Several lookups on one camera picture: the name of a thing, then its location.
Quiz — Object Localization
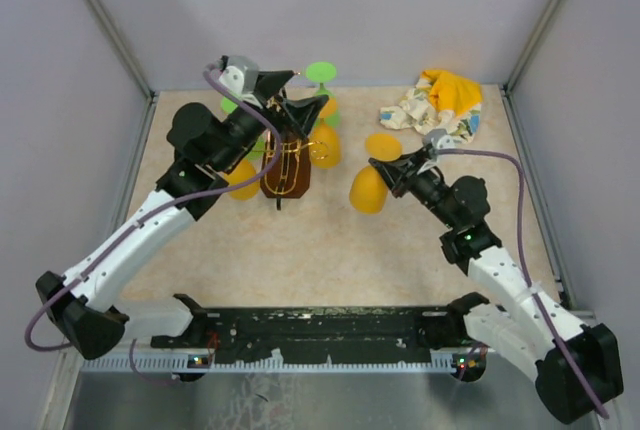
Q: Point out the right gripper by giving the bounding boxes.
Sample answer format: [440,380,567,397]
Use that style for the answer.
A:
[371,147,459,229]

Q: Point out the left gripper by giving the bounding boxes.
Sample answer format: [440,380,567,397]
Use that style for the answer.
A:
[211,71,329,172]

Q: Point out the green wine glass front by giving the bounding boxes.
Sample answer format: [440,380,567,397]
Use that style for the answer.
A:
[305,61,337,99]

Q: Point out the green wine glass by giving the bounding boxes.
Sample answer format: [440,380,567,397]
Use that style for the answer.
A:
[220,97,238,115]
[305,61,337,99]

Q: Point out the orange wine glass front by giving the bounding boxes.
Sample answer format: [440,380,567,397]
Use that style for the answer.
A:
[349,133,403,214]

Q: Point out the orange wine glass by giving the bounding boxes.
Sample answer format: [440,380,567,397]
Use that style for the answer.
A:
[308,97,342,169]
[223,159,260,201]
[349,133,403,214]

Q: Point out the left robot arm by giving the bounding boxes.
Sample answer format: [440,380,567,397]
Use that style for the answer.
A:
[36,62,328,360]

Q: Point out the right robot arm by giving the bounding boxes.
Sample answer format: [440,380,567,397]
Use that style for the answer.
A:
[369,144,624,424]

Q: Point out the gold wine glass rack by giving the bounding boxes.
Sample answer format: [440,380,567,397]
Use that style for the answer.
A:
[244,69,334,211]

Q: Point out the yellow patterned cloth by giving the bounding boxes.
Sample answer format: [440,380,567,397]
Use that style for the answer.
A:
[379,69,484,144]

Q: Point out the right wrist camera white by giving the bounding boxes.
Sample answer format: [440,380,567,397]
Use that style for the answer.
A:
[423,128,456,152]

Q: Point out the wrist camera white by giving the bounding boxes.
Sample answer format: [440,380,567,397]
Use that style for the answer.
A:
[219,55,259,105]
[423,128,456,152]

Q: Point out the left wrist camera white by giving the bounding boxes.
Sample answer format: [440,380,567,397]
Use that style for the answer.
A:
[219,55,259,105]

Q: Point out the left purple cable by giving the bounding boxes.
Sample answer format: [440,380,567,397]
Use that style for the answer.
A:
[24,63,284,389]

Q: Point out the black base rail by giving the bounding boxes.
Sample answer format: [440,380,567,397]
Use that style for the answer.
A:
[150,292,488,381]

